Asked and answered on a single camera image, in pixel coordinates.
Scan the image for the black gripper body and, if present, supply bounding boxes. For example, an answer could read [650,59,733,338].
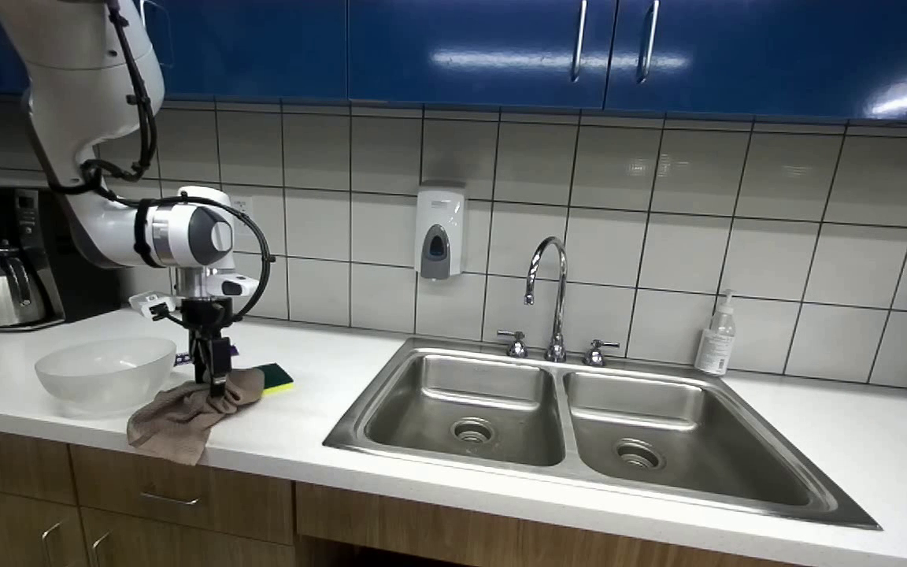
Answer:
[180,295,237,360]

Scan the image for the brown cloth towel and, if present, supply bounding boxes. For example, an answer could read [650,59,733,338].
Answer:
[124,365,266,469]

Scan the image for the translucent white plastic bowl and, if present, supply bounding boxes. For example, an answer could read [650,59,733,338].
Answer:
[30,333,180,419]

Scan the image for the green and yellow sponge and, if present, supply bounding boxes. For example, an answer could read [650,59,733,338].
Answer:
[246,360,298,400]

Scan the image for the wooden lower cabinet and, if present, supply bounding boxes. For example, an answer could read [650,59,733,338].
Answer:
[0,423,792,567]

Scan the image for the black coffee machine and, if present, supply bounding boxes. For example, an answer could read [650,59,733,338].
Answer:
[0,186,128,333]

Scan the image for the steel coffee carafe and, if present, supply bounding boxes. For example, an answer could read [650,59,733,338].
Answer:
[0,246,52,333]

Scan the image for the blue glossy upper cabinets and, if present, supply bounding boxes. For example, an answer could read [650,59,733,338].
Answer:
[0,0,907,133]

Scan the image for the chrome gooseneck faucet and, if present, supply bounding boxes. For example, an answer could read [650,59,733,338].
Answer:
[522,233,572,362]

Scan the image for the stainless steel double sink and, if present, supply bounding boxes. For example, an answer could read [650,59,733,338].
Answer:
[321,338,886,531]

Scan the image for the clear soap pump bottle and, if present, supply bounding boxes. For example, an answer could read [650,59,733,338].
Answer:
[691,288,740,377]

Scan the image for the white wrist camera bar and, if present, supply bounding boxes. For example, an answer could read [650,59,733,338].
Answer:
[127,270,264,323]

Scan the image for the white wall soap dispenser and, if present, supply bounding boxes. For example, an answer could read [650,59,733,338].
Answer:
[412,186,469,280]

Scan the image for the chrome faucet handle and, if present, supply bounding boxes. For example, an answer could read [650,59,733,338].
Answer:
[579,338,623,367]
[493,328,532,360]

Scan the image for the metal cabinet door handle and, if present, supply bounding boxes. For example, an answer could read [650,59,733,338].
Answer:
[636,0,663,89]
[569,0,592,86]

